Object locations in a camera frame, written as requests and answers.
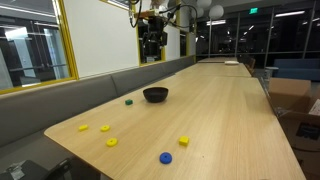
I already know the black equipment case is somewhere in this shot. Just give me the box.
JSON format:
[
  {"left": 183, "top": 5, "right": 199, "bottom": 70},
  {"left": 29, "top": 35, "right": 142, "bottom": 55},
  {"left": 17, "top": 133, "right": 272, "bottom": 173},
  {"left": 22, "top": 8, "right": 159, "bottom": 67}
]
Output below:
[{"left": 0, "top": 156, "right": 101, "bottom": 180}]

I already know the black bowl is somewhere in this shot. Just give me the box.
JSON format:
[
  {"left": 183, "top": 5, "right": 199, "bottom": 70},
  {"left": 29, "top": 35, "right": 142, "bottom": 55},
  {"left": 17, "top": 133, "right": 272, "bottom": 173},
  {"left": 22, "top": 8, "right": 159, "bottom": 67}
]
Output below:
[{"left": 142, "top": 86, "right": 170, "bottom": 103}]

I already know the light wooden table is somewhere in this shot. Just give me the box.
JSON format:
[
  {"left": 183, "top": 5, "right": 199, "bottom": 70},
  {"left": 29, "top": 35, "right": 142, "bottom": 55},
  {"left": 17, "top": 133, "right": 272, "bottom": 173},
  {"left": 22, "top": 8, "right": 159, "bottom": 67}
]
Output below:
[
  {"left": 176, "top": 62, "right": 253, "bottom": 79},
  {"left": 197, "top": 56, "right": 239, "bottom": 64}
]

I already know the linear ceiling light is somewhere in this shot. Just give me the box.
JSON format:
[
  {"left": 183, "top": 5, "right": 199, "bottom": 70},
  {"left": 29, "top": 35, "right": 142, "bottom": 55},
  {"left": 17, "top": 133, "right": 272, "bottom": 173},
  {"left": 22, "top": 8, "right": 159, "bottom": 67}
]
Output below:
[
  {"left": 274, "top": 10, "right": 306, "bottom": 18},
  {"left": 205, "top": 19, "right": 227, "bottom": 26}
]

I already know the dark wooden chair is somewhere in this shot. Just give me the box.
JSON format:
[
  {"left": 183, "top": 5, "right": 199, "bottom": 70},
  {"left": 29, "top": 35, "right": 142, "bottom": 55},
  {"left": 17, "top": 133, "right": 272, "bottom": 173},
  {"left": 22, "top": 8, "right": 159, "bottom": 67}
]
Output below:
[{"left": 241, "top": 54, "right": 257, "bottom": 75}]

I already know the white stool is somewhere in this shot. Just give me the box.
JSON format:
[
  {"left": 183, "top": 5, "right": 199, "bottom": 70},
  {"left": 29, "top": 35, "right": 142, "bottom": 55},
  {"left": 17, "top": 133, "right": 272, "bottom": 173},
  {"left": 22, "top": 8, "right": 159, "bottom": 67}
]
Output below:
[{"left": 264, "top": 66, "right": 279, "bottom": 79}]

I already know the blue sofa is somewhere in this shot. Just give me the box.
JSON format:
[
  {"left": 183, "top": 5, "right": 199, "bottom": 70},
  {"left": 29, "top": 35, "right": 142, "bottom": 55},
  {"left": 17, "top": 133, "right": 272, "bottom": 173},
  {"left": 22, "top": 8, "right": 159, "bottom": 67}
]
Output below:
[{"left": 273, "top": 58, "right": 320, "bottom": 82}]

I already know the white globe lamp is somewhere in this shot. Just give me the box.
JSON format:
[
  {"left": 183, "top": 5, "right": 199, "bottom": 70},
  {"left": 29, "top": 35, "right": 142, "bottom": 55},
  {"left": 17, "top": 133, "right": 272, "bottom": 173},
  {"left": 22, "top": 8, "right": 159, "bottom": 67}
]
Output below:
[
  {"left": 208, "top": 4, "right": 225, "bottom": 20},
  {"left": 195, "top": 0, "right": 213, "bottom": 9},
  {"left": 194, "top": 6, "right": 205, "bottom": 19}
]

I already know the yellow cube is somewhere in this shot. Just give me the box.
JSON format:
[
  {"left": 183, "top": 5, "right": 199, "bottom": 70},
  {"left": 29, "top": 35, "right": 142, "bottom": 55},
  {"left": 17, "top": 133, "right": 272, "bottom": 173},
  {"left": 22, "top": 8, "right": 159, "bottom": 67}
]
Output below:
[{"left": 178, "top": 135, "right": 190, "bottom": 147}]

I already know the grey upholstered bench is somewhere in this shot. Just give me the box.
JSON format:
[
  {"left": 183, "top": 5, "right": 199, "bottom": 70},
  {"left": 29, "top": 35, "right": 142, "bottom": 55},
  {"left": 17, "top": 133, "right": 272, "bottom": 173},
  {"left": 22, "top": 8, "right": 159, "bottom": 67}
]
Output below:
[{"left": 0, "top": 55, "right": 196, "bottom": 180}]

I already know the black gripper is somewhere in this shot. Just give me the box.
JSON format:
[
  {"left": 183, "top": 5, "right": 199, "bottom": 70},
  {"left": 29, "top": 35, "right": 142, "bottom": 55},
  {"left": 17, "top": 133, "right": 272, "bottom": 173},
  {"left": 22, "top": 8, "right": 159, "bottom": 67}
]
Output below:
[{"left": 142, "top": 16, "right": 169, "bottom": 58}]

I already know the cardboard box with label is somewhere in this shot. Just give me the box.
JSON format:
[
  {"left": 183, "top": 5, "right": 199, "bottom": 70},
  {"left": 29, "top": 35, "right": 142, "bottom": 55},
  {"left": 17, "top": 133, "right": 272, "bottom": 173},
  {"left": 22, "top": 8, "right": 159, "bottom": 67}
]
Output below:
[{"left": 274, "top": 96, "right": 320, "bottom": 180}]

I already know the yellow framed glass window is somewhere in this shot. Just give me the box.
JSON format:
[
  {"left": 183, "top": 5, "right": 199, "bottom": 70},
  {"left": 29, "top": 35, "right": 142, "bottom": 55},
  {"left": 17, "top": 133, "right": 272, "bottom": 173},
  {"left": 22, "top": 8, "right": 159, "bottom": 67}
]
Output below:
[{"left": 0, "top": 0, "right": 80, "bottom": 95}]

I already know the black looped gripper cable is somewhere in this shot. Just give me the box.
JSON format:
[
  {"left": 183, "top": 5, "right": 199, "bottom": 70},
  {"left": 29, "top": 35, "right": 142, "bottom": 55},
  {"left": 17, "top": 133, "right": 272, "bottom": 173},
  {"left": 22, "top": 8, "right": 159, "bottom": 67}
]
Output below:
[{"left": 159, "top": 3, "right": 199, "bottom": 29}]

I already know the blue disc with hole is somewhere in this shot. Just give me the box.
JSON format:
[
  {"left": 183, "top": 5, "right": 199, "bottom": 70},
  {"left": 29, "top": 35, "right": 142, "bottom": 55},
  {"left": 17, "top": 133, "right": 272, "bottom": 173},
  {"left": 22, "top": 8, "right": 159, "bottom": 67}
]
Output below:
[{"left": 159, "top": 151, "right": 173, "bottom": 165}]

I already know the long black robot cable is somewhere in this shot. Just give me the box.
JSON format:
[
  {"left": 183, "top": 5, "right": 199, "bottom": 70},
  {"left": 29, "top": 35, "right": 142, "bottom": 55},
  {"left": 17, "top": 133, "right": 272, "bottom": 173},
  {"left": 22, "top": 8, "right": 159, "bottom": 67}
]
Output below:
[{"left": 128, "top": 0, "right": 144, "bottom": 29}]

